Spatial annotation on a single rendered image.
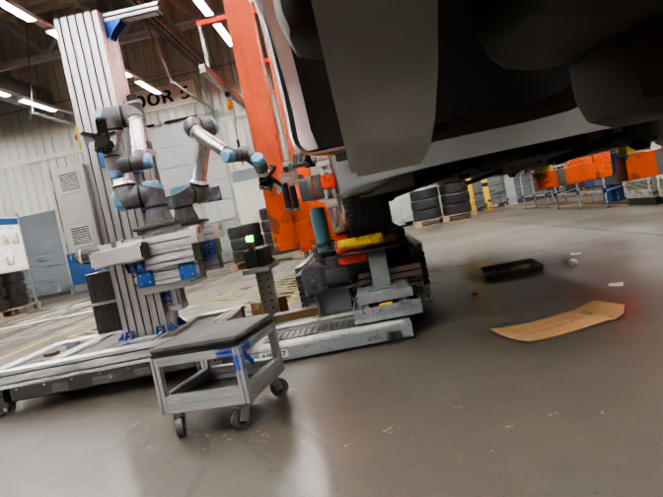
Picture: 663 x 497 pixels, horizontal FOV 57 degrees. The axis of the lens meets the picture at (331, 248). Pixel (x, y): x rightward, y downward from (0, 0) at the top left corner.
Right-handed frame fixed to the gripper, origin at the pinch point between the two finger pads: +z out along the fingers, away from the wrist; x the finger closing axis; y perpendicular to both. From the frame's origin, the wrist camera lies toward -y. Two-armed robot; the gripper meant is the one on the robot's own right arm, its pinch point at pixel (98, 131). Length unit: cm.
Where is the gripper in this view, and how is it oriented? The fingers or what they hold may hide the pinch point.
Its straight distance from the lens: 286.6
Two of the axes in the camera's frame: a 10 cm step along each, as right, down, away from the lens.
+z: 1.9, 0.1, -9.8
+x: -9.8, 0.7, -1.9
